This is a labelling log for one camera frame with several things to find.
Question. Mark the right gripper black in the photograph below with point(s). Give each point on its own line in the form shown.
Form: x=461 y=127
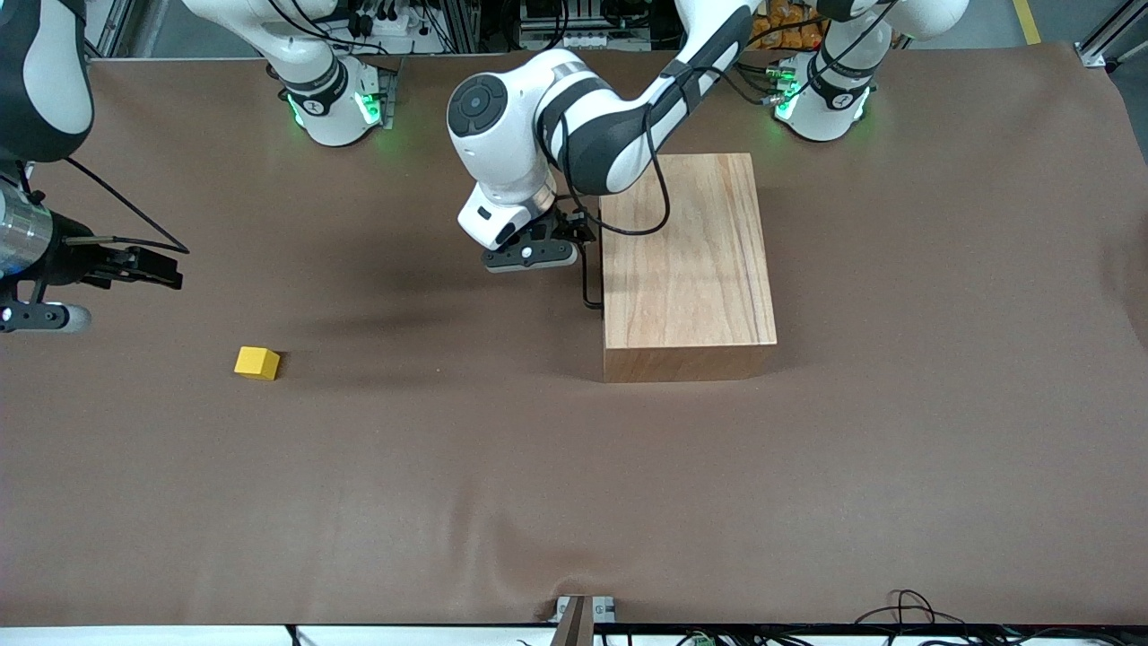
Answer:
x=73 y=258

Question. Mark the aluminium frame rail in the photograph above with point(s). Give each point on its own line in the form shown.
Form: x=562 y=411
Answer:
x=117 y=27

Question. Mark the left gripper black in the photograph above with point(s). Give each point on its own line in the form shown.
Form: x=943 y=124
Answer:
x=569 y=226

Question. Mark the left white Franka arm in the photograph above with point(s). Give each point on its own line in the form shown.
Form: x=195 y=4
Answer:
x=592 y=135

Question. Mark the aluminium profile post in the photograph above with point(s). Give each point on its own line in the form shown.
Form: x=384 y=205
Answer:
x=1108 y=40

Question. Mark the metal table clamp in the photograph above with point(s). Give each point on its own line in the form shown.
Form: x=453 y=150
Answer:
x=583 y=615

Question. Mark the orange packet pile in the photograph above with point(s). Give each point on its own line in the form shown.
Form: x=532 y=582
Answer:
x=789 y=27

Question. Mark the yellow wooden block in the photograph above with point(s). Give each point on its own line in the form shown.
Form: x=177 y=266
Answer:
x=256 y=362

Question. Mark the right white Franka arm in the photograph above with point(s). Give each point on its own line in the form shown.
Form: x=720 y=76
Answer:
x=54 y=90

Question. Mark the green plug connector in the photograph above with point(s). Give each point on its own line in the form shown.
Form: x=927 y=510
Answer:
x=702 y=640

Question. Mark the white power strip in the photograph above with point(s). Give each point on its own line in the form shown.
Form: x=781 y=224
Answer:
x=404 y=27

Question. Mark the wooden drawer cabinet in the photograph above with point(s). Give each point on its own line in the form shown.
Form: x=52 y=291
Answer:
x=686 y=260

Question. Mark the brown table cloth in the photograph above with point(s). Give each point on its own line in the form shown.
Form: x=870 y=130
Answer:
x=448 y=493

